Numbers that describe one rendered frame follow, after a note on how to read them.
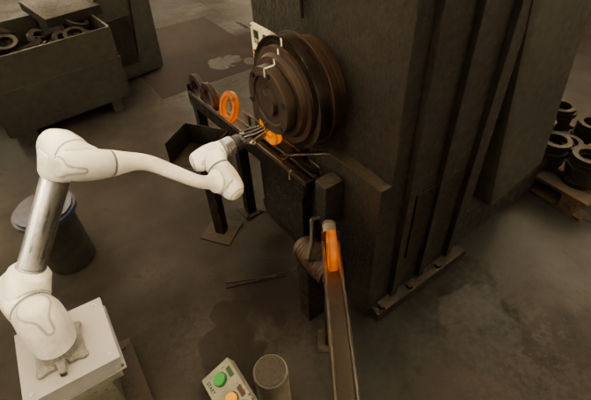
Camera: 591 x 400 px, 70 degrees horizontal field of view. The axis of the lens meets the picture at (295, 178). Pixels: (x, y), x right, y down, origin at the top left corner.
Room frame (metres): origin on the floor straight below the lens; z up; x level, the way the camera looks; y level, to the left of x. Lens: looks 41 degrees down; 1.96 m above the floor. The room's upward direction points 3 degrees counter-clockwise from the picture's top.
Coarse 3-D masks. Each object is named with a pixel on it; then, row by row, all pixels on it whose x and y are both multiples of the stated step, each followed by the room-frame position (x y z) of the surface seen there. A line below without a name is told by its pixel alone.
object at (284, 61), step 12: (264, 48) 1.57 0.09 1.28; (276, 48) 1.49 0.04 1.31; (264, 60) 1.54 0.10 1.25; (276, 60) 1.46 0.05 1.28; (288, 60) 1.43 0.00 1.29; (288, 72) 1.40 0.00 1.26; (300, 72) 1.38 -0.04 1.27; (300, 84) 1.37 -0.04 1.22; (300, 96) 1.35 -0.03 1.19; (300, 108) 1.34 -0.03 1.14; (312, 108) 1.33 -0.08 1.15; (300, 120) 1.34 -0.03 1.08; (312, 120) 1.32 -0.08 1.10; (288, 132) 1.42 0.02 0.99; (300, 132) 1.36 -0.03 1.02
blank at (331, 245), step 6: (330, 234) 1.04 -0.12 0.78; (330, 240) 1.01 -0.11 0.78; (336, 240) 1.01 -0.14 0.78; (330, 246) 0.98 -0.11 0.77; (336, 246) 0.98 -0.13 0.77; (330, 252) 0.97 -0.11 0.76; (336, 252) 0.97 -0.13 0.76; (330, 258) 0.95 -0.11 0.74; (336, 258) 0.95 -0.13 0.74; (330, 264) 0.95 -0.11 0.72; (336, 264) 0.95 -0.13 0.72; (330, 270) 0.95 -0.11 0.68; (336, 270) 0.95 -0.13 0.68
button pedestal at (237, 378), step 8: (224, 360) 0.66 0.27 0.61; (232, 360) 0.67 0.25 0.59; (216, 368) 0.64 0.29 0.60; (224, 368) 0.63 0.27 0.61; (232, 368) 0.63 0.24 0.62; (208, 376) 0.62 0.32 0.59; (232, 376) 0.61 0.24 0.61; (240, 376) 0.61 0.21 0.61; (208, 384) 0.60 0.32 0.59; (224, 384) 0.59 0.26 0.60; (232, 384) 0.58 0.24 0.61; (208, 392) 0.57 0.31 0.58; (216, 392) 0.57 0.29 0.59; (224, 392) 0.56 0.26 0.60; (248, 392) 0.55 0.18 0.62
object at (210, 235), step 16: (192, 128) 1.93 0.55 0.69; (208, 128) 1.89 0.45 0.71; (176, 144) 1.84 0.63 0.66; (192, 144) 1.93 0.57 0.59; (176, 160) 1.79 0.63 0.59; (208, 192) 1.77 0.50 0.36; (224, 224) 1.79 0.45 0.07; (240, 224) 1.84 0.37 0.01; (208, 240) 1.72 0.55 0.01; (224, 240) 1.71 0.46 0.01
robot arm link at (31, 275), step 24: (48, 144) 1.20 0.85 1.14; (48, 168) 1.16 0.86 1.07; (48, 192) 1.14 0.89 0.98; (48, 216) 1.10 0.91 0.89; (24, 240) 1.06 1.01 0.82; (48, 240) 1.07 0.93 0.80; (24, 264) 1.00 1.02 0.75; (0, 288) 0.96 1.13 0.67; (24, 288) 0.94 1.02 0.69; (48, 288) 0.98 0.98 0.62
